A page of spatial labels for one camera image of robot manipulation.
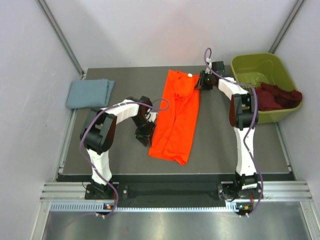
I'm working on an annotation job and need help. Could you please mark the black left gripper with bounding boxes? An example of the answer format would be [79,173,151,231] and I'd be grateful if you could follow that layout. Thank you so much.
[131,115,156,147]

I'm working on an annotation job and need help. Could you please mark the orange t shirt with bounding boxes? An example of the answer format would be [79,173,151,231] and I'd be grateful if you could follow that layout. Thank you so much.
[148,70,200,166]

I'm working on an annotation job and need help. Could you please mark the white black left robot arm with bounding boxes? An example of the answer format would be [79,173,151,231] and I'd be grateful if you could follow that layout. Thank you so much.
[80,96,157,200]

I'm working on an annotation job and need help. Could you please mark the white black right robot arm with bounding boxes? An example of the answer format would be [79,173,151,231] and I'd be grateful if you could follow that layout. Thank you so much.
[195,57,259,199]

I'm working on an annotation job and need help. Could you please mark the green plastic basket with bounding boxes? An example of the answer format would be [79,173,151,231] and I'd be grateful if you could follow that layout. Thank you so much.
[231,52,303,124]

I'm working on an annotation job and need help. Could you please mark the dark red t shirt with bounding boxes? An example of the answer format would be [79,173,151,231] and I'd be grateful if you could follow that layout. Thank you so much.
[255,82,303,112]

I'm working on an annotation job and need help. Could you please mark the folded grey-blue t shirt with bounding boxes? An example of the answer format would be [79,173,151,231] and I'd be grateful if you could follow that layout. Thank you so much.
[66,78,115,110]

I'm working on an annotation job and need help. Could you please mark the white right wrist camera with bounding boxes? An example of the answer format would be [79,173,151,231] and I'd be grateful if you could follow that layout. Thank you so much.
[205,57,214,75]

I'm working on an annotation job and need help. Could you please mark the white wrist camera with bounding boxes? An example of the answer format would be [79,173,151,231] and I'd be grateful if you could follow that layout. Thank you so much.
[146,111,158,123]
[205,57,214,75]

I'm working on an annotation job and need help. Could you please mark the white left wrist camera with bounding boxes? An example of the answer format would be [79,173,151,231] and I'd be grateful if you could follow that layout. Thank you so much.
[146,111,158,123]

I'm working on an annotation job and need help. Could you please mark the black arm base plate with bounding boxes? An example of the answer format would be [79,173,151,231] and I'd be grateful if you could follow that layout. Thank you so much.
[84,182,262,201]

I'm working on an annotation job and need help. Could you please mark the slotted grey cable duct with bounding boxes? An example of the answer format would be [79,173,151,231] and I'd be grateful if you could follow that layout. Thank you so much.
[50,201,253,212]

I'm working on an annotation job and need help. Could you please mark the right aluminium corner post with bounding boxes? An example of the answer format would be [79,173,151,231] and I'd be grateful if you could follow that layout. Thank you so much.
[268,0,306,54]

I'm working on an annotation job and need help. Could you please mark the aluminium corner post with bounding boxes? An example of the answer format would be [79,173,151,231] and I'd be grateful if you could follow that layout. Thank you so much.
[268,0,306,54]
[35,0,85,77]

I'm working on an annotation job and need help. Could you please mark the aluminium front frame rail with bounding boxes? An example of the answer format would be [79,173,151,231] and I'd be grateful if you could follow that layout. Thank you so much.
[40,181,313,202]

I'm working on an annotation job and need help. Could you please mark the left aluminium corner post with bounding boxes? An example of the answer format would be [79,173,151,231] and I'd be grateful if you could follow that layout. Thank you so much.
[35,0,85,77]

